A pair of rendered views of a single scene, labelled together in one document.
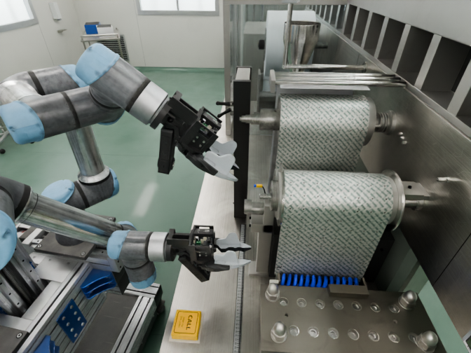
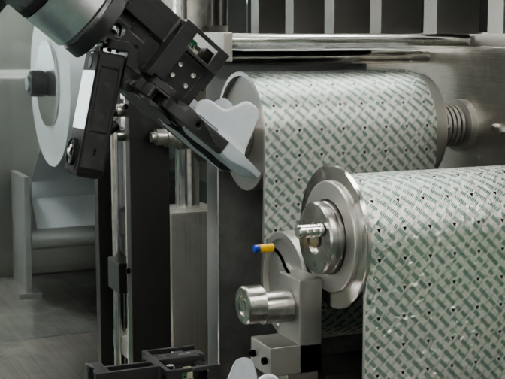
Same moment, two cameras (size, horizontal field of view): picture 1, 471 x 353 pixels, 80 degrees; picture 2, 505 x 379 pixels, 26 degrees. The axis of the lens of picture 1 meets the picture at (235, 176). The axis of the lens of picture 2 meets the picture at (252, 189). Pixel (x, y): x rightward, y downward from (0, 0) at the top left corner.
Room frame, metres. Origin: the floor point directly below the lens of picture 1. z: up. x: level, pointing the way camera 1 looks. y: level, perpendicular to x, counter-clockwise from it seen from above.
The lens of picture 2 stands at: (-0.42, 0.47, 1.45)
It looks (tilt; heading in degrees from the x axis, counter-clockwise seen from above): 8 degrees down; 333
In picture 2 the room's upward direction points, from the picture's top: straight up
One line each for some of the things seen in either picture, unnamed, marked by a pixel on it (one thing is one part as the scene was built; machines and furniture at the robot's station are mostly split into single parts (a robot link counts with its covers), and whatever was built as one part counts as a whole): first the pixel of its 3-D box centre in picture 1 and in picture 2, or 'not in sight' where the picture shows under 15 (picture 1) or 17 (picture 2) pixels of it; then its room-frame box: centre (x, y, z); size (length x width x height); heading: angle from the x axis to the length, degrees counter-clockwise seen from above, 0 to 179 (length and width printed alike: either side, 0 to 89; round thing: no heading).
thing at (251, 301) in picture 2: (247, 206); (251, 304); (0.56, -0.03, 1.18); 0.04 x 0.02 x 0.04; 176
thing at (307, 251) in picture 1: (324, 254); (462, 368); (0.45, -0.22, 1.11); 0.23 x 0.01 x 0.18; 86
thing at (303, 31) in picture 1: (301, 31); (185, 7); (1.23, -0.26, 1.50); 0.14 x 0.14 x 0.06
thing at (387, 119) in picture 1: (377, 122); (440, 125); (0.75, -0.42, 1.34); 0.07 x 0.07 x 0.07; 86
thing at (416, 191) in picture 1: (411, 190); not in sight; (0.50, -0.41, 1.28); 0.06 x 0.05 x 0.02; 86
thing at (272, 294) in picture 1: (272, 290); not in sight; (0.39, -0.09, 1.05); 0.04 x 0.04 x 0.04
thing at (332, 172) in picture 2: (280, 195); (334, 236); (0.52, -0.11, 1.25); 0.15 x 0.01 x 0.15; 176
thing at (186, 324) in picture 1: (186, 324); not in sight; (0.37, 0.13, 0.91); 0.07 x 0.07 x 0.02; 86
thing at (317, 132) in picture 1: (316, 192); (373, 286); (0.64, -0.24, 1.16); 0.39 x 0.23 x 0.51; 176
